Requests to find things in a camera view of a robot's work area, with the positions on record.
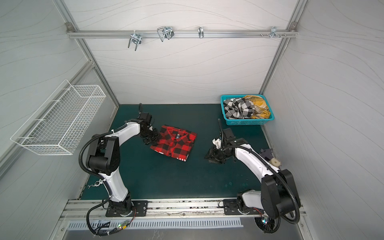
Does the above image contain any red black plaid shirt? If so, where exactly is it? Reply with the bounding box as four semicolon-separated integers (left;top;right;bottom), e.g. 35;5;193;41
150;125;197;162

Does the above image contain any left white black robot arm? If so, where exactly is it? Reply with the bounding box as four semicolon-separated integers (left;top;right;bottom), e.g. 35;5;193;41
78;111;159;215

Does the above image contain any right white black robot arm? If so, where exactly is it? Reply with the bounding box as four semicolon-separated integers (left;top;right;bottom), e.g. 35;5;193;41
205;129;301;224

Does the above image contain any teal plastic basket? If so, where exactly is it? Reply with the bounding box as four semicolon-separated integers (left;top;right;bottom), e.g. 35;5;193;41
220;94;275;126

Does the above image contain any black white plaid shirt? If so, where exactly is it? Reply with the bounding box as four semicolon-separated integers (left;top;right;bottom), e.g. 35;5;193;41
223;98;255;120

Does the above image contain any beige cylinder object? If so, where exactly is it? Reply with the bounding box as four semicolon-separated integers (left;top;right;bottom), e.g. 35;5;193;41
269;158;281;168

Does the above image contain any yellow plaid shirt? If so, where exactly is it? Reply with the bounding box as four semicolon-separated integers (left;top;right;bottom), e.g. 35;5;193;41
244;95;272;119

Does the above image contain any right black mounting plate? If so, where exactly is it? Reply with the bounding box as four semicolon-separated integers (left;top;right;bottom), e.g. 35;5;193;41
219;199;265;216

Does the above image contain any black mounting plate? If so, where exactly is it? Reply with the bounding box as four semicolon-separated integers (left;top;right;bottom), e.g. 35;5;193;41
106;200;149;217
219;199;265;216

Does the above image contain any small metal clamp piece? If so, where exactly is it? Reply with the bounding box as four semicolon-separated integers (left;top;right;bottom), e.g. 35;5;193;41
88;180;103;189

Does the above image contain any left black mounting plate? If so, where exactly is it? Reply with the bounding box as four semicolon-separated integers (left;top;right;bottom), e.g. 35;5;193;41
106;200;149;217

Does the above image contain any metal U-bolt clamp left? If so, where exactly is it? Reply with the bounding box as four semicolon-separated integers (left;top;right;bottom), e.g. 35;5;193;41
128;32;142;51

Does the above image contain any metal u-bolt clamp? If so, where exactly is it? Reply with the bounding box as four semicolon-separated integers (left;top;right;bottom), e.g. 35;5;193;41
157;26;175;42
128;32;142;51

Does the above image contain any metal U-bolt clamp middle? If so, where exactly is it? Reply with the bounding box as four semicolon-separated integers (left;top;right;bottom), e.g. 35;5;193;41
157;26;175;42

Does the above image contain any grey plastic bracket piece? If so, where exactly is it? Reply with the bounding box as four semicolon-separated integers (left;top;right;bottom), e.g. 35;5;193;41
260;149;274;162

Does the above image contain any white wire basket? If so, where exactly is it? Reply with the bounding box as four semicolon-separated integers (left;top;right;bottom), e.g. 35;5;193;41
10;80;106;156

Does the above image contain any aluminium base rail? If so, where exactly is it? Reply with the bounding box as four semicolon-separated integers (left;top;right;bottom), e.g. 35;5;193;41
59;196;307;221

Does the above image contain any white slotted cable duct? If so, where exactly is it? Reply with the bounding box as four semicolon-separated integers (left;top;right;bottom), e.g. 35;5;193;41
67;218;244;231

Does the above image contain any small metal ring clamp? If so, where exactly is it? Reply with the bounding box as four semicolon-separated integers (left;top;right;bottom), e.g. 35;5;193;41
198;27;204;39

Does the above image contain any metal bracket with bolts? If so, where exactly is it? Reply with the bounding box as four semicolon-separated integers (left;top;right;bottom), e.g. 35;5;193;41
260;27;287;39

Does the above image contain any aluminium cross rail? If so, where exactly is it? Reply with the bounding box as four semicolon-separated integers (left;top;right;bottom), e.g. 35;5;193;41
67;29;299;39

